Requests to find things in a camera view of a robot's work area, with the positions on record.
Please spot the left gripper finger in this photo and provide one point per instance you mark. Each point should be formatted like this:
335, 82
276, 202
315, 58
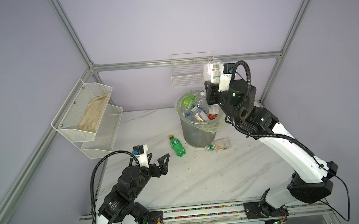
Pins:
164, 164
149, 157

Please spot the white wire wall basket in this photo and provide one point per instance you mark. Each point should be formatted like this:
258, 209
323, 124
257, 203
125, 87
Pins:
187, 69

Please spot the aluminium front rail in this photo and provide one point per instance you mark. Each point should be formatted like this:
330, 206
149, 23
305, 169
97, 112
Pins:
232, 212

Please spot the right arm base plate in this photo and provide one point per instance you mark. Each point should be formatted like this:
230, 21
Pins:
253, 210

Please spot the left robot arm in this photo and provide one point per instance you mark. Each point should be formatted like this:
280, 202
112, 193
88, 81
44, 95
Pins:
120, 205

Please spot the aluminium frame back rail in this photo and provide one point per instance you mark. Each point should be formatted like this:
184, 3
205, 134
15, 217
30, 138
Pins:
169, 62

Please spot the green plastic bin liner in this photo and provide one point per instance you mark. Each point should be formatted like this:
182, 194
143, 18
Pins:
187, 117

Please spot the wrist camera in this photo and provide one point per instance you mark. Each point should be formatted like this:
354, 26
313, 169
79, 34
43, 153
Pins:
140, 156
225, 76

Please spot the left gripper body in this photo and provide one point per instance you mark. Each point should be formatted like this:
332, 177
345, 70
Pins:
153, 171

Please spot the beige cloth in shelf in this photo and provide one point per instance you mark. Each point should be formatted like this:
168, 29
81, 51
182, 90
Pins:
93, 114

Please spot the upper white mesh shelf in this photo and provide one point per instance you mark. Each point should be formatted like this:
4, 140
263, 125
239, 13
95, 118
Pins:
80, 117

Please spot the white mesh shelf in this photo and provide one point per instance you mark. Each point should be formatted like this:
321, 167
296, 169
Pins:
80, 117
106, 134

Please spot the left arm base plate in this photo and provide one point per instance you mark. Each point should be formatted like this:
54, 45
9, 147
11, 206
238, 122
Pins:
153, 217

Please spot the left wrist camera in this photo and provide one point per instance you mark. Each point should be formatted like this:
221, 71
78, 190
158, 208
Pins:
140, 156

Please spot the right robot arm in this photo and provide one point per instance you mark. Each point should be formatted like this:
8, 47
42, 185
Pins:
230, 87

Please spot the small green label bottle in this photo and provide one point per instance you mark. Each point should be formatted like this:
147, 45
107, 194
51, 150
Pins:
188, 101

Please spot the blue label round bottle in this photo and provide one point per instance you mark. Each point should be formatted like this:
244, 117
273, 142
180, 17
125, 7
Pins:
201, 100

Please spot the white red label bottle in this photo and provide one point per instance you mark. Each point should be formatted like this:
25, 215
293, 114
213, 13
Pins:
211, 71

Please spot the lower white mesh shelf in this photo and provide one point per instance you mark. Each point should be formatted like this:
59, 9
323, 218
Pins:
106, 134

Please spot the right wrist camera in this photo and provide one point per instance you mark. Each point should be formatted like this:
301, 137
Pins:
225, 76

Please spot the clear bottle orange cap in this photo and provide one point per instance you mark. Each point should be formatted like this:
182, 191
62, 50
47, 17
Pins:
199, 114

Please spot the clear bottle green cap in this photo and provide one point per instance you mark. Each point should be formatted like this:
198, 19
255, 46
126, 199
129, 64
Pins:
219, 145

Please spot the grey mesh waste bin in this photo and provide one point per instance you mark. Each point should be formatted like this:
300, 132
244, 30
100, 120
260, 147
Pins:
197, 138

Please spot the green soda bottle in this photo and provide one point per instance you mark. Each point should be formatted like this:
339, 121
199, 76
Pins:
177, 146

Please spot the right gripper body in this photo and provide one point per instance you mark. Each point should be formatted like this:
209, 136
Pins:
221, 97

